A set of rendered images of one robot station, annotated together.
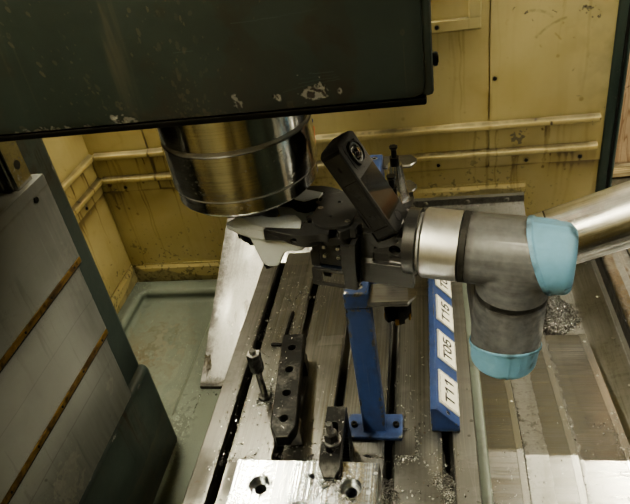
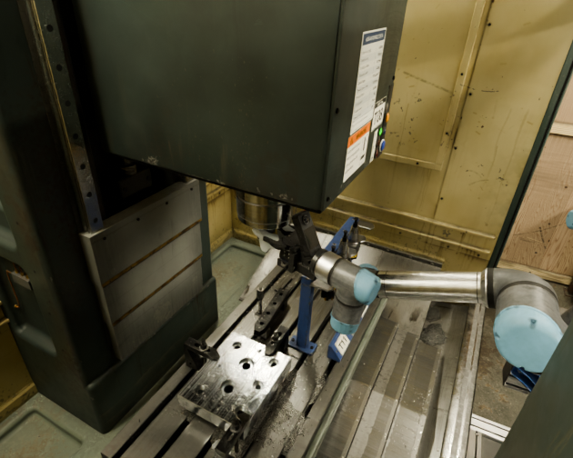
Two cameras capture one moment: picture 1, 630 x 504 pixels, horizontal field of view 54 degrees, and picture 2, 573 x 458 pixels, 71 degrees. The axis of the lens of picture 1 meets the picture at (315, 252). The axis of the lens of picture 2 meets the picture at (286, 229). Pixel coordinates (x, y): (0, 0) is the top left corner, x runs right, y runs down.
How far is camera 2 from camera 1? 0.41 m
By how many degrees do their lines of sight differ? 11
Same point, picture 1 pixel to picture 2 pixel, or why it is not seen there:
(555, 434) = (393, 388)
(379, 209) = (306, 244)
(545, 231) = (364, 276)
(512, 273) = (346, 288)
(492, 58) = (443, 187)
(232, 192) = (253, 218)
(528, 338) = (349, 318)
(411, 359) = not seen: hidden behind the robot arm
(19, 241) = (178, 204)
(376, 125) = (373, 201)
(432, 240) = (322, 263)
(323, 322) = not seen: hidden behind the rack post
